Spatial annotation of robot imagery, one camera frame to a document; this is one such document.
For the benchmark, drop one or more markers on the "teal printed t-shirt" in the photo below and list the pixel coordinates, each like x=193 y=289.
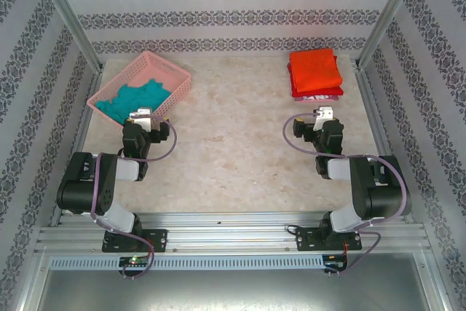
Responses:
x=142 y=96

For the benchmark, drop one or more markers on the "pink plastic basket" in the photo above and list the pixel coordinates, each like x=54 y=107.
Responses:
x=145 y=67

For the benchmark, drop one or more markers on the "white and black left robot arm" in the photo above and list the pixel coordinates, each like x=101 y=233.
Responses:
x=83 y=187

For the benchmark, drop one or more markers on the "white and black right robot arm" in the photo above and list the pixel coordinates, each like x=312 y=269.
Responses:
x=382 y=194

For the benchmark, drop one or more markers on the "folded red t-shirt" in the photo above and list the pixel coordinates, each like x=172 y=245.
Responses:
x=327 y=91

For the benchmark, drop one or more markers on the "folded orange t-shirt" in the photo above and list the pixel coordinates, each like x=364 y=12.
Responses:
x=315 y=68

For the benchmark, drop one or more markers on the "grey metal tray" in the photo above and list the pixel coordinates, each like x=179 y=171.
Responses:
x=233 y=289

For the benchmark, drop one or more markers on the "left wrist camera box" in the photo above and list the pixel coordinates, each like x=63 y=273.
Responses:
x=142 y=121

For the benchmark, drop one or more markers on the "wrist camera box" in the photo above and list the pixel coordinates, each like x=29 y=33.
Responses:
x=324 y=118
x=142 y=121

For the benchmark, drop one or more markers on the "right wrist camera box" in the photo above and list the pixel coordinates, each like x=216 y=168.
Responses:
x=324 y=118

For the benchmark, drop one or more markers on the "aluminium side rail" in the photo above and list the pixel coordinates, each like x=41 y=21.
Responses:
x=375 y=107
x=78 y=136

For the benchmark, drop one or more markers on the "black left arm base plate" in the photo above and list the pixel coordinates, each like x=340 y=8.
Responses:
x=158 y=240

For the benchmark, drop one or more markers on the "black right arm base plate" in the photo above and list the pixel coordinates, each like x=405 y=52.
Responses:
x=306 y=240

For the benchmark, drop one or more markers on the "aluminium mounting rail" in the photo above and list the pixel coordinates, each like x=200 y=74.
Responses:
x=233 y=234

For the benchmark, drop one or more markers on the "aluminium frame post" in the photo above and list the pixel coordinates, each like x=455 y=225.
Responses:
x=389 y=16
x=70 y=16

